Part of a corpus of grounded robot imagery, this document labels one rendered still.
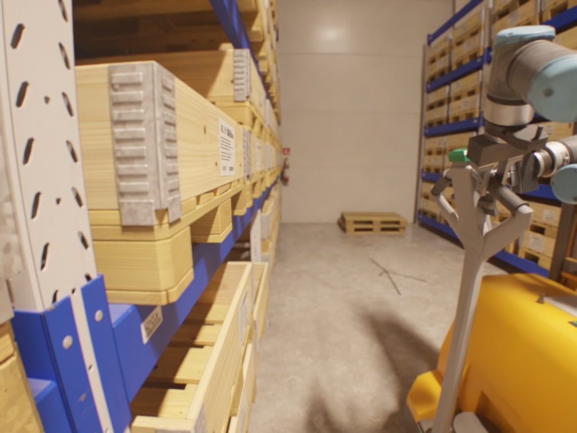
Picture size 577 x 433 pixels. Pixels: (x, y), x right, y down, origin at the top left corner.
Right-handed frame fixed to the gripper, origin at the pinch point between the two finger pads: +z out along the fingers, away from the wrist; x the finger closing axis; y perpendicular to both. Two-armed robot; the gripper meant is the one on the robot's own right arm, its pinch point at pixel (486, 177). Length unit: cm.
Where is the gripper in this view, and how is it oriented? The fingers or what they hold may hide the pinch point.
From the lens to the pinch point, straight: 90.0
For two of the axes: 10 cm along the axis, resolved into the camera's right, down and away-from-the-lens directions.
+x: 2.8, 9.4, 1.9
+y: -0.1, 2.0, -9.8
